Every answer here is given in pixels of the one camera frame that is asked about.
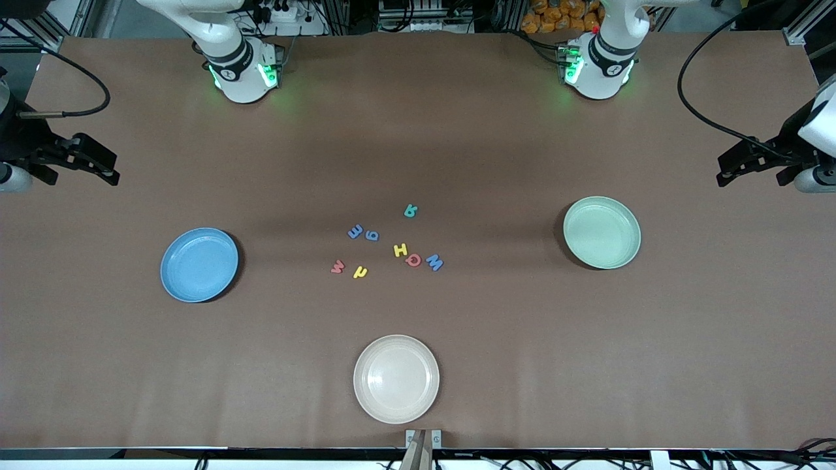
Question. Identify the yellow foam letter h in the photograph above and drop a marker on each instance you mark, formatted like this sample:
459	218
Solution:
360	272
400	250

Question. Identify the brown table cover mat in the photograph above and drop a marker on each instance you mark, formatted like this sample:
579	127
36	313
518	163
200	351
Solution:
418	130

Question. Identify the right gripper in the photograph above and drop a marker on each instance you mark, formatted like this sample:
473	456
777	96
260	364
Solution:
21	141

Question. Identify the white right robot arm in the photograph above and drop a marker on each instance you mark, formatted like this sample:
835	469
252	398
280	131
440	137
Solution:
238	78

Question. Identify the blue foam letter g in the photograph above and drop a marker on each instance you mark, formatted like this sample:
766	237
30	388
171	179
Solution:
371	235

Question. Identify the red foam letter w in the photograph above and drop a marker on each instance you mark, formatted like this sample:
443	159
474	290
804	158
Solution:
337	267

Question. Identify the blue foam letter E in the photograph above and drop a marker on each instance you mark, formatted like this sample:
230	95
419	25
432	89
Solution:
354	231

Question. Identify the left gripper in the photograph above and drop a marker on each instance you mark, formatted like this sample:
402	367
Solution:
786	147

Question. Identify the blue foam letter M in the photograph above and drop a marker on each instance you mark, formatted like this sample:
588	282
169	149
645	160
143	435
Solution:
434	263

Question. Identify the beige plate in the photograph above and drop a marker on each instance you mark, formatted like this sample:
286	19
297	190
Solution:
396	378

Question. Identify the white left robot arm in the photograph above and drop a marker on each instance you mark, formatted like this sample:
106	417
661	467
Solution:
597	78

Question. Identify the pale green plate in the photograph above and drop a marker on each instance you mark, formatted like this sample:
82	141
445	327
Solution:
601	232

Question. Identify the blue plate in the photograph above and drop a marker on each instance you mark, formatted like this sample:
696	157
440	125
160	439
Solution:
199	264

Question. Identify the grey metal bracket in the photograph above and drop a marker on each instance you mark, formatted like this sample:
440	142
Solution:
436	438

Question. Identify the teal foam letter b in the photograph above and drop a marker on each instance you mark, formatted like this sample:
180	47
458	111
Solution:
409	211

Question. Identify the white power strip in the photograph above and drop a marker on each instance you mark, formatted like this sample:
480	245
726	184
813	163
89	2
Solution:
294	29
428	26

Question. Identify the orange snack bags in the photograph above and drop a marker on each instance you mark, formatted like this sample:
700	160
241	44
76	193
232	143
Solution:
562	18

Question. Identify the aluminium frame profile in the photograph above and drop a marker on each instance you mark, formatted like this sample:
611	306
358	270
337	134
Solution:
39	39
800	32

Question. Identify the red foam letter Q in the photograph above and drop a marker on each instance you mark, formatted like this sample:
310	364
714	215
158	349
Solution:
409	260

